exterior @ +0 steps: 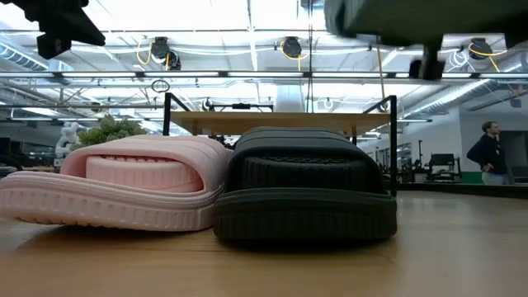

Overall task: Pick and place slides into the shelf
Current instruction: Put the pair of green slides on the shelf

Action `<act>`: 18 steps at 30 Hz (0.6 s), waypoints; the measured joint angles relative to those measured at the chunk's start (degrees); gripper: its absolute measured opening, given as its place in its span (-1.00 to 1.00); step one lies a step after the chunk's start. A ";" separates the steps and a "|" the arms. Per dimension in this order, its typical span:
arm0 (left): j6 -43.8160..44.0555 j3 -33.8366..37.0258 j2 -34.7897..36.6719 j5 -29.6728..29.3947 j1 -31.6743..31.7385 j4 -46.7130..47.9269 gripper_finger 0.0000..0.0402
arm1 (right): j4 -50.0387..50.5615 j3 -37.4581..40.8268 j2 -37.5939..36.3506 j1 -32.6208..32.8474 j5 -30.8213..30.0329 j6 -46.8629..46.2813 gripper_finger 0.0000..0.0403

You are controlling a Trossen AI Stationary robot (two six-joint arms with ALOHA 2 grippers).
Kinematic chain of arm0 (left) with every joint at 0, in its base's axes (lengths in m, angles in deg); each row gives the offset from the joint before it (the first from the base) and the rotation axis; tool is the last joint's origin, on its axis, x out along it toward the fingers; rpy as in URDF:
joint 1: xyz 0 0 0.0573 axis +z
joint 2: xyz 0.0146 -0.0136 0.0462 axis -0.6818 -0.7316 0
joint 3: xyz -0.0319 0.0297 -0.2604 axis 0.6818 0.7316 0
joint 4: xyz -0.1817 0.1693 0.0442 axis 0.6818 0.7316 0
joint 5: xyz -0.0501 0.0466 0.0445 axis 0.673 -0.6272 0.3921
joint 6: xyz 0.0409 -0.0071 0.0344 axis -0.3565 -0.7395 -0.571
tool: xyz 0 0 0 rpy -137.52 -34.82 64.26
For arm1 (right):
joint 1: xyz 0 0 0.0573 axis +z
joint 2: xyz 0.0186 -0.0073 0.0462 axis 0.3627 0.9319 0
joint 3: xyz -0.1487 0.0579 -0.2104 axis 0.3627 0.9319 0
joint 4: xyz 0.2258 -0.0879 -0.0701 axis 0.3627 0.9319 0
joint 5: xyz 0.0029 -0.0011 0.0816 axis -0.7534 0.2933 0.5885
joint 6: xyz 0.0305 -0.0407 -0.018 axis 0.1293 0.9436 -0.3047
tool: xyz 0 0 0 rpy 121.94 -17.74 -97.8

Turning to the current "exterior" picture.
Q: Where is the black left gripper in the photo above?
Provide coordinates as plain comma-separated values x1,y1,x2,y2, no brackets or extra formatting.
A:
0,0,106,61

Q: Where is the teal rubber slide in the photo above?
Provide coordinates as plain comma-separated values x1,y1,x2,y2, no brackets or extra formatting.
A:
323,0,528,47

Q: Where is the black rubber slide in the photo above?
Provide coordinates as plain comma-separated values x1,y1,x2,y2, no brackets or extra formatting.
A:
213,126,398,242

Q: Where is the black workstation equipment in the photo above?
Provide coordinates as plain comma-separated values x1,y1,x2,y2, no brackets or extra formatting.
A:
424,153,464,183

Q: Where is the person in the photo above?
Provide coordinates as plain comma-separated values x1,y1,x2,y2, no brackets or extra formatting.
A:
466,120,511,186

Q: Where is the white robot figure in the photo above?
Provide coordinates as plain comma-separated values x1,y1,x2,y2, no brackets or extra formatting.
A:
54,120,81,160

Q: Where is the green plant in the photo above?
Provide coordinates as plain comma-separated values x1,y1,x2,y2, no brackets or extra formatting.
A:
71,114,148,152

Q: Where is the pink rubber slide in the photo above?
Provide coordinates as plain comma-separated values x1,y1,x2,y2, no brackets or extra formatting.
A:
0,134,234,233

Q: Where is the black ceiling cable reel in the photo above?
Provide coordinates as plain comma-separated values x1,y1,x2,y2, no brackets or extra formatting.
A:
281,35,304,59
469,37,494,61
149,35,172,61
166,49,182,72

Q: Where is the long yellow hanging cable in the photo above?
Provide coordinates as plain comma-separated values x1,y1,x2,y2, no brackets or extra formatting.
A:
375,45,388,113

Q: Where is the black hanging ring hook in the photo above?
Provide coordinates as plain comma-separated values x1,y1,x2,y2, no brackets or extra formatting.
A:
150,78,172,94

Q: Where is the wooden shelf with black frame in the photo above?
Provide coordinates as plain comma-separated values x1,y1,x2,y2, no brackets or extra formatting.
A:
162,92,399,198

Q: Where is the black background rail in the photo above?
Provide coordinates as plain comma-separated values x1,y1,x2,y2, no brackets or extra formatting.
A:
208,102,275,113

